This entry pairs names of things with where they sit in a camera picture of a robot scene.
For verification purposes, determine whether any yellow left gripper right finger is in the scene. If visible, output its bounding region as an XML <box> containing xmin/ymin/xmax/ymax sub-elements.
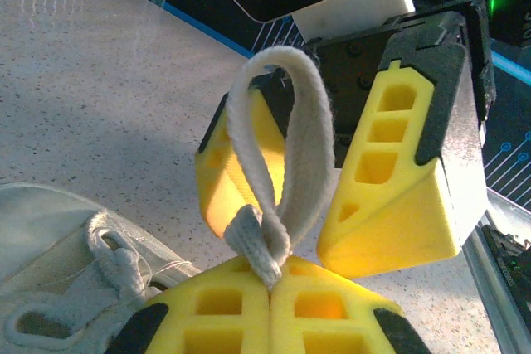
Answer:
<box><xmin>270</xmin><ymin>255</ymin><xmax>431</xmax><ymax>354</ymax></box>

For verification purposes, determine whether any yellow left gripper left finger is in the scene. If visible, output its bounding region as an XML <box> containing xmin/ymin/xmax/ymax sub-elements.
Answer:
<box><xmin>108</xmin><ymin>256</ymin><xmax>274</xmax><ymax>354</ymax></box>

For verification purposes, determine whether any white shoelace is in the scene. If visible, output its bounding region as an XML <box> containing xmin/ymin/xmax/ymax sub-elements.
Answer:
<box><xmin>86</xmin><ymin>45</ymin><xmax>337</xmax><ymax>301</ymax></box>

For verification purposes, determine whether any white canvas shoe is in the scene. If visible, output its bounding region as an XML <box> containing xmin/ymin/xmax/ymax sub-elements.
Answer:
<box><xmin>0</xmin><ymin>182</ymin><xmax>200</xmax><ymax>354</ymax></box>

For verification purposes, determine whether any right controller board with LED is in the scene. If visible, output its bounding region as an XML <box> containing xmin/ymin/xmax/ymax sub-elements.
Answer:
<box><xmin>480</xmin><ymin>225</ymin><xmax>531</xmax><ymax>330</ymax></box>

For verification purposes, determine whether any aluminium front rail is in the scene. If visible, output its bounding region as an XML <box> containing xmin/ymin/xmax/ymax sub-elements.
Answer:
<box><xmin>460</xmin><ymin>186</ymin><xmax>531</xmax><ymax>354</ymax></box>

